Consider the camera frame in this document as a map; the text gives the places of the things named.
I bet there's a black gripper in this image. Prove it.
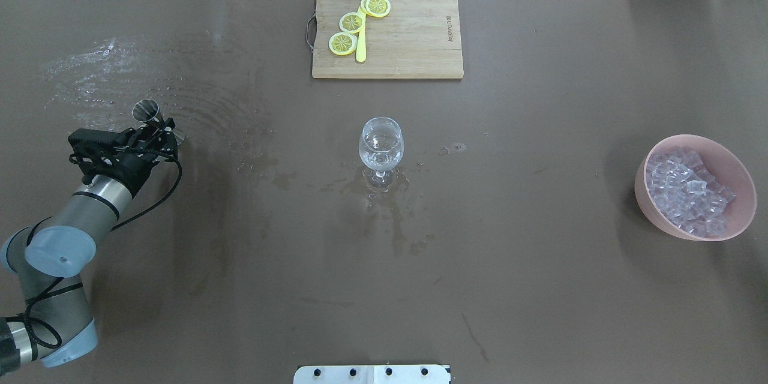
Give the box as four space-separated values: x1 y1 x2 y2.
68 118 178 193

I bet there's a steel jigger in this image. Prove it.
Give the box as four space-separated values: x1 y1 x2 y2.
131 98 186 145

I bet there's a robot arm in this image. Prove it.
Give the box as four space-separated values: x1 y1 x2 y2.
2 115 183 375

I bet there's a clear wine glass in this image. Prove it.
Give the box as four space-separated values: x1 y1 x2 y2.
358 116 405 190

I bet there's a pink bowl of ice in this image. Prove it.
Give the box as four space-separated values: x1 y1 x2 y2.
631 134 758 242

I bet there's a yellow plastic knife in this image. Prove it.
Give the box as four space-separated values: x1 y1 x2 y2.
355 6 368 64

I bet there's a middle lemon slice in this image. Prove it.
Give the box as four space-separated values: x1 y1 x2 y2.
338 11 367 34

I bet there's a far lemon slice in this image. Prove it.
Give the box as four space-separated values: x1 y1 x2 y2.
360 0 391 18

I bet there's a bamboo cutting board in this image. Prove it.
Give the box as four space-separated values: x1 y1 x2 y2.
311 0 464 79

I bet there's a lemon slice near handle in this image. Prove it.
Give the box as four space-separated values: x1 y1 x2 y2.
328 32 358 56

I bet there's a white camera pole base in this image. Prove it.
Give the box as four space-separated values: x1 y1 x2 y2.
293 364 452 383

